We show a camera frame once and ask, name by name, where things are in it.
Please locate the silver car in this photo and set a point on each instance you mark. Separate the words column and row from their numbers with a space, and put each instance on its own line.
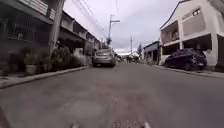
column 104, row 57

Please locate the thin utility pole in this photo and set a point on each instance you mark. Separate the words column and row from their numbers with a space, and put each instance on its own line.
column 131, row 46

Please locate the tree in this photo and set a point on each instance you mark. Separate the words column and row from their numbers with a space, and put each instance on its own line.
column 139, row 50

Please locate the utility pole with crossarm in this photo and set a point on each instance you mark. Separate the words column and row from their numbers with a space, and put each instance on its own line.
column 109, row 30

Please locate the grey asphalt road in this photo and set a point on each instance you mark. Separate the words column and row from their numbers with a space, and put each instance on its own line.
column 126, row 96

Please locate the low building with dark roof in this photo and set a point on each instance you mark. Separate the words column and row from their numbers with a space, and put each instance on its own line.
column 151, row 51

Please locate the row of potted bushes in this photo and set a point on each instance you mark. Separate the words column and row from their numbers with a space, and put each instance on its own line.
column 50, row 60

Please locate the grey concrete utility pole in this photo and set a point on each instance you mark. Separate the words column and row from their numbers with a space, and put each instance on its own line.
column 56, row 26

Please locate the robot's own part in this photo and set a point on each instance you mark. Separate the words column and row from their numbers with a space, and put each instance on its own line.
column 147, row 125

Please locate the dark blue car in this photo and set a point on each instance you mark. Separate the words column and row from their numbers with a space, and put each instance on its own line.
column 186, row 59

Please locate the grey concrete sidewalk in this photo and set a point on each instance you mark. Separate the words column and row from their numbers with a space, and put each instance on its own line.
column 23, row 79

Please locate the row of grey houses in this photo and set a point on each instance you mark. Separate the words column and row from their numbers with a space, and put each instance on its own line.
column 30, row 26

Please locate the white two-storey building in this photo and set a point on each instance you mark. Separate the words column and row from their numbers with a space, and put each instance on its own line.
column 196, row 30

